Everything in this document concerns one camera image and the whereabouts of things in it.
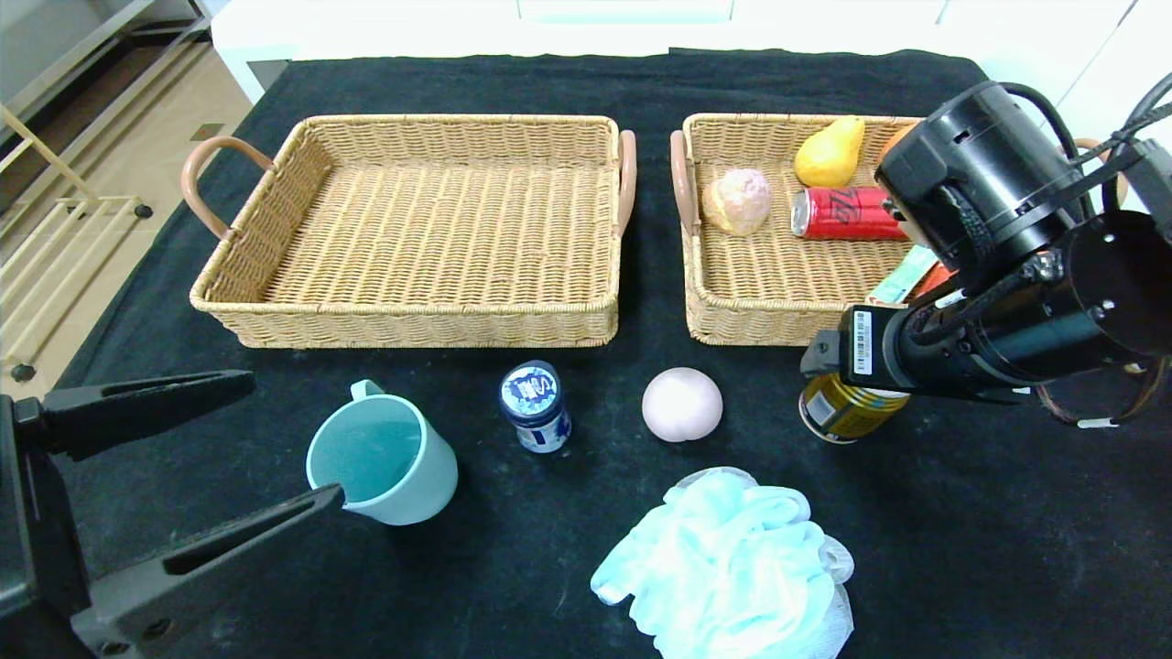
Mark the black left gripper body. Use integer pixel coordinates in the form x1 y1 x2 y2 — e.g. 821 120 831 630
0 394 93 659

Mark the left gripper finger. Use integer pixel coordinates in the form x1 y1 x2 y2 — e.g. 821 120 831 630
70 482 346 659
13 368 257 461

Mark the teal plastic mug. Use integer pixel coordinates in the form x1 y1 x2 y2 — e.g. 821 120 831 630
306 380 460 527

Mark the pink peach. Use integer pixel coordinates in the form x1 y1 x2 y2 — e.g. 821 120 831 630
641 367 724 444

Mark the gold Red Bull can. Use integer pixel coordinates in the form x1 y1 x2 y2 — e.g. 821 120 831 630
798 371 910 445

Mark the empty wicker basket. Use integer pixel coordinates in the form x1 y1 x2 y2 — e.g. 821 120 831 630
181 114 637 350

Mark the wicker basket with food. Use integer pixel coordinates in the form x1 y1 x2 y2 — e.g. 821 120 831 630
669 113 1128 349

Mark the cream wooden rack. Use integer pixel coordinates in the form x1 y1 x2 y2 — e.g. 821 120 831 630
0 105 155 385

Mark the small blue white bottle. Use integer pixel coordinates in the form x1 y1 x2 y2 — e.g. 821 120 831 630
499 361 573 455

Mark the light blue bath loofah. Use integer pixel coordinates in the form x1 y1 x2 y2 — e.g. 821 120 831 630
591 468 855 659

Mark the lumpy pink bread bun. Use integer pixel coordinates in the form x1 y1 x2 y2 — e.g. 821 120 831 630
701 167 773 237

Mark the red cola can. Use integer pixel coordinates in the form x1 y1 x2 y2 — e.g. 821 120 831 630
790 187 909 243

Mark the yellow pear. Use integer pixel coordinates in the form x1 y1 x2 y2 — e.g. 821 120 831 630
793 116 865 189

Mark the green candy packet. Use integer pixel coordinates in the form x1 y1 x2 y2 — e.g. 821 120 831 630
865 245 928 306

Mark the orange sausage stick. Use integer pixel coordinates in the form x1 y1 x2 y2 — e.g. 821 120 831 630
911 264 958 303

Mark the grey metal shelf frame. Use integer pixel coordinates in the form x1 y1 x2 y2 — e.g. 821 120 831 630
0 0 212 120

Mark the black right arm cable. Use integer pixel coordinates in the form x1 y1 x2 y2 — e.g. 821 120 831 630
998 73 1172 221

